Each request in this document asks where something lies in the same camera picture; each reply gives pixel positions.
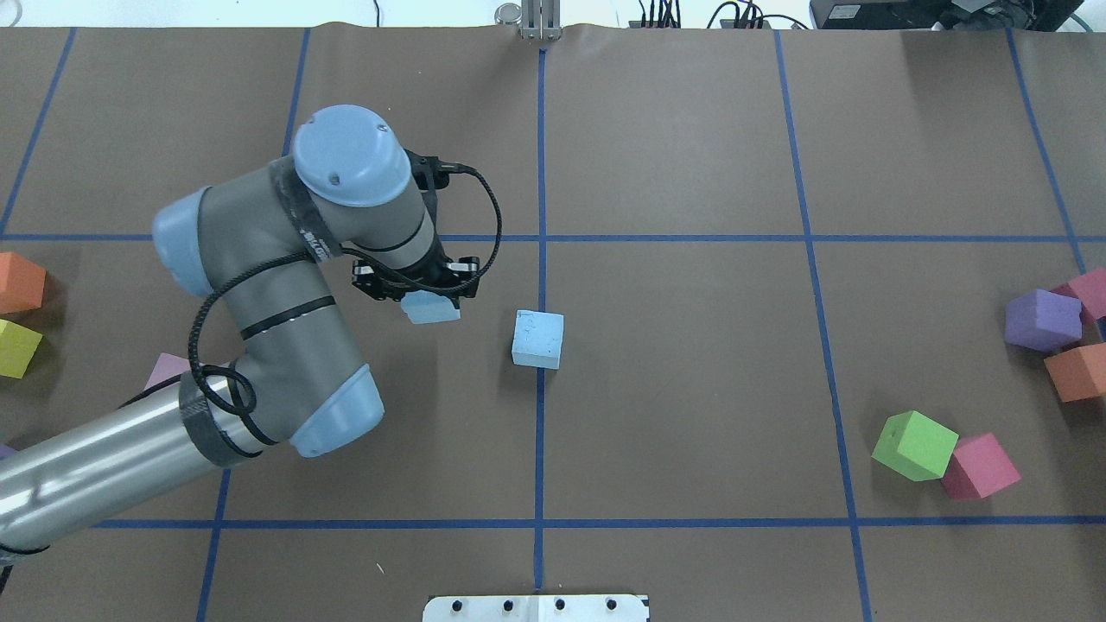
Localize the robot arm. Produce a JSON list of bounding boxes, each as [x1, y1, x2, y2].
[[1, 104, 490, 570]]

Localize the small metal cylinder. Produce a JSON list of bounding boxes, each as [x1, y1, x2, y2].
[[493, 3, 523, 25]]

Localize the orange foam block left side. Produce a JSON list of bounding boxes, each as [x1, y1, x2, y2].
[[1, 251, 48, 314]]

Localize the purple foam block right side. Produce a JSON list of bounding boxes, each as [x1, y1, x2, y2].
[[1003, 289, 1084, 352]]

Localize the yellow foam block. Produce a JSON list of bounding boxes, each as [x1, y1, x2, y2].
[[1, 319, 43, 379]]

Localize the black power strip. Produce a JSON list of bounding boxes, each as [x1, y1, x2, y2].
[[626, 1, 771, 30]]

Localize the aluminium frame post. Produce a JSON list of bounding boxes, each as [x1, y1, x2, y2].
[[518, 0, 563, 41]]

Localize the light blue block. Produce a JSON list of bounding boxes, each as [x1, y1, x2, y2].
[[511, 308, 564, 370], [400, 290, 461, 324]]

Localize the orange foam block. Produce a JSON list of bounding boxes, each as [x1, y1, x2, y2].
[[1044, 343, 1105, 403], [1, 251, 48, 314]]

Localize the orange foam block right side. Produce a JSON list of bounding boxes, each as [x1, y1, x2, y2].
[[1044, 343, 1105, 403]]

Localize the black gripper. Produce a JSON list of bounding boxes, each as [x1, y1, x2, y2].
[[349, 245, 481, 303]]

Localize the green foam block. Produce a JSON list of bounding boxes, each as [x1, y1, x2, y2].
[[872, 410, 959, 483]]

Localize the light pink foam block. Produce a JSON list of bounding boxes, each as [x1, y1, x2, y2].
[[143, 352, 189, 390]]

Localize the dark pink foam block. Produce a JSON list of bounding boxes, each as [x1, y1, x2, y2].
[[940, 433, 1022, 500]]

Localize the magenta foam block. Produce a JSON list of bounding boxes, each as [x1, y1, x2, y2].
[[1051, 268, 1105, 324]]

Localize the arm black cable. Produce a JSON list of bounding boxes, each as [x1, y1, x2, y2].
[[188, 162, 504, 446]]

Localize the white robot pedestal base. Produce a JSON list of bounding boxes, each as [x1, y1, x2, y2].
[[422, 593, 653, 621]]

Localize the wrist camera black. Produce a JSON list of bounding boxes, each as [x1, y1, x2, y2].
[[404, 149, 450, 221]]

